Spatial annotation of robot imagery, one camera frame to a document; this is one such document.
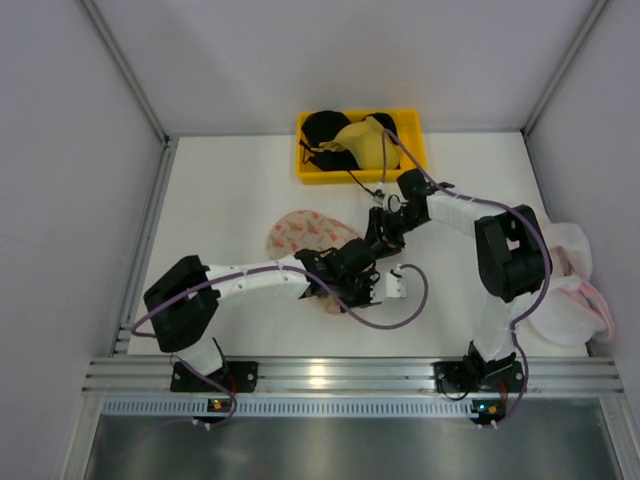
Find peach tulip print laundry bag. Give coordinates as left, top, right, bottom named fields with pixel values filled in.
left=266, top=210, right=364, bottom=314

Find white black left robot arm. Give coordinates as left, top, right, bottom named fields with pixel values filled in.
left=143, top=239, right=380, bottom=376

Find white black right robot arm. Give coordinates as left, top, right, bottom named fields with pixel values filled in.
left=365, top=169, right=552, bottom=383

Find yellow bra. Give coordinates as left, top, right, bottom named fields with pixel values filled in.
left=319, top=112, right=402, bottom=170

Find black bra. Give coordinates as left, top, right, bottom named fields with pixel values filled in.
left=299, top=110, right=401, bottom=186

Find yellow plastic bin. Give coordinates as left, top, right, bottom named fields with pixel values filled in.
left=294, top=108, right=428, bottom=185

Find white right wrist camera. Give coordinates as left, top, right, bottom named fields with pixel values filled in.
left=373, top=182, right=391, bottom=209

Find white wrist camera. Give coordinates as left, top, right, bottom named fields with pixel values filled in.
left=380, top=264, right=407, bottom=300
left=373, top=182, right=391, bottom=209

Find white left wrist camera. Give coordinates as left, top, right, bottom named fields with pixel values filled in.
left=380, top=264, right=407, bottom=300

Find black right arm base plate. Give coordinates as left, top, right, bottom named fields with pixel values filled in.
left=434, top=355, right=525, bottom=400

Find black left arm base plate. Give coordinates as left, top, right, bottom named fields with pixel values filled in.
left=169, top=361, right=259, bottom=394

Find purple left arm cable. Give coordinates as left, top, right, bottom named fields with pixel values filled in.
left=99, top=247, right=430, bottom=461

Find aluminium front rail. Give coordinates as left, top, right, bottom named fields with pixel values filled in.
left=81, top=356, right=624, bottom=398

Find white slotted cable duct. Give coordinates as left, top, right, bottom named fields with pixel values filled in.
left=102, top=397, right=487, bottom=419

